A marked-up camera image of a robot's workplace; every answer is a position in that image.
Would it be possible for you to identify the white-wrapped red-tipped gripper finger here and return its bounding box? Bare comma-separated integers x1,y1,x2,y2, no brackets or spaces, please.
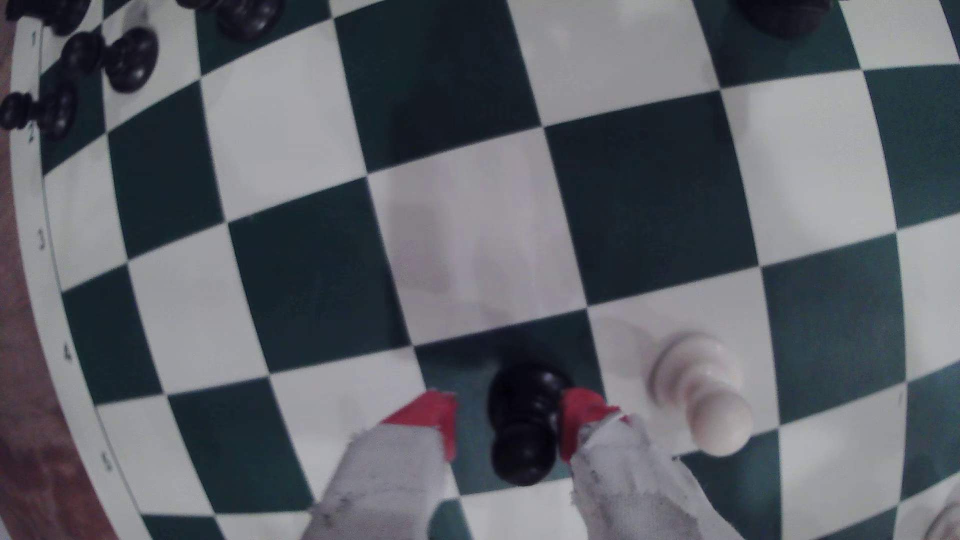
301,389,459,540
558,387,741,540

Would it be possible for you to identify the black chess pawn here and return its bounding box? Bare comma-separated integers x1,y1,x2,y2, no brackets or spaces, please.
0,80,79,143
60,26,161,96
486,361,576,488
175,0,287,43

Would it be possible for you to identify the white chess pawn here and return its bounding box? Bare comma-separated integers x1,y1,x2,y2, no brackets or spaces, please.
648,331,754,459

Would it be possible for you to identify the green and white chess board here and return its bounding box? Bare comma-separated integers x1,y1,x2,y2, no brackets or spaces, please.
7,0,960,540

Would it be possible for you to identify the black chess knight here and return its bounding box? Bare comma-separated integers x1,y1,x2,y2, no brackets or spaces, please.
734,0,834,41

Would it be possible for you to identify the black chess piece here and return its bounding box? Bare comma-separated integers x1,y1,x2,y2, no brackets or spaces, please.
3,0,93,38

